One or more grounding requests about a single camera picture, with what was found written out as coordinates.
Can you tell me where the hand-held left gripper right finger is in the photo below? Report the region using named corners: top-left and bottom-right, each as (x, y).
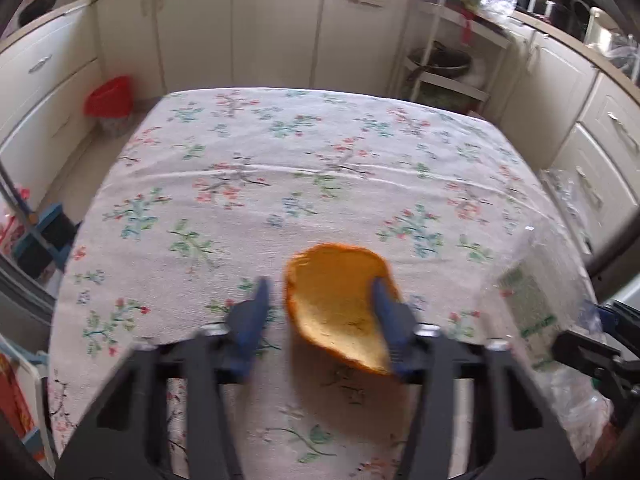
top-left (372, 279), bottom-right (585, 480)

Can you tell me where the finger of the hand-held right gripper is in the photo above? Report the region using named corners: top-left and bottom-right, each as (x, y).
top-left (552, 330), bottom-right (633, 386)
top-left (597, 301), bottom-right (640, 346)

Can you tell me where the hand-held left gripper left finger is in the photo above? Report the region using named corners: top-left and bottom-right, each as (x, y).
top-left (55, 276), bottom-right (274, 480)

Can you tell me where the large orange peel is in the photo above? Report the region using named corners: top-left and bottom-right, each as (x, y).
top-left (284, 242), bottom-right (401, 376)

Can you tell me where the clear plastic bag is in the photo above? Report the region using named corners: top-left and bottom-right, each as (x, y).
top-left (492, 227), bottom-right (613, 463)

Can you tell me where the clear plastic sheet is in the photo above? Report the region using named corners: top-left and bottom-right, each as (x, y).
top-left (542, 167), bottom-right (596, 256)

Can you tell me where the table with floral cloth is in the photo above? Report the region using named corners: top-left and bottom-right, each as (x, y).
top-left (47, 87), bottom-right (601, 480)

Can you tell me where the blue dustpan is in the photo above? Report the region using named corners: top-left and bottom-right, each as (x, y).
top-left (14, 203), bottom-right (78, 278)

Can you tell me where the red printed packet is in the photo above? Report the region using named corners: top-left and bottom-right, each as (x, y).
top-left (0, 352), bottom-right (33, 453)

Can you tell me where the waste bin with red bag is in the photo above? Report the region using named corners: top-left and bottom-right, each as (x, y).
top-left (83, 76), bottom-right (135, 137)

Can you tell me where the dark pan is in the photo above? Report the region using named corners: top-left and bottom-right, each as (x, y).
top-left (406, 47), bottom-right (473, 81)

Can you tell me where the white kettle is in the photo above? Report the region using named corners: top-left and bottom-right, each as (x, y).
top-left (582, 6), bottom-right (608, 47)

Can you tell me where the white sink base cabinet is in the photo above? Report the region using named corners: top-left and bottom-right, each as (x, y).
top-left (95, 0), bottom-right (426, 96)

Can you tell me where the white kitchen cart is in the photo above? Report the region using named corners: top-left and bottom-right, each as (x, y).
top-left (400, 0), bottom-right (513, 111)

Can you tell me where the black pot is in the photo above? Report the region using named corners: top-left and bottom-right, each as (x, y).
top-left (542, 0), bottom-right (593, 38)

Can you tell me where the white two-drawer cabinet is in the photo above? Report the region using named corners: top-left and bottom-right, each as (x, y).
top-left (0, 0), bottom-right (108, 201)

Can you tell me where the crumpled clear bag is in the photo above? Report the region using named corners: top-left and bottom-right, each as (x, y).
top-left (480, 0), bottom-right (516, 18)

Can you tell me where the white cabinet with silver handles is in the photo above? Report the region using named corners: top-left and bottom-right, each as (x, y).
top-left (492, 10), bottom-right (640, 271)

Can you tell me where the grey metal door frame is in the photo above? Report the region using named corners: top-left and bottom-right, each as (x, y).
top-left (0, 252), bottom-right (57, 356)

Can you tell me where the grey-handled broom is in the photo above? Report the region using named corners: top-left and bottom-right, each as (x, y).
top-left (0, 160), bottom-right (58, 266)

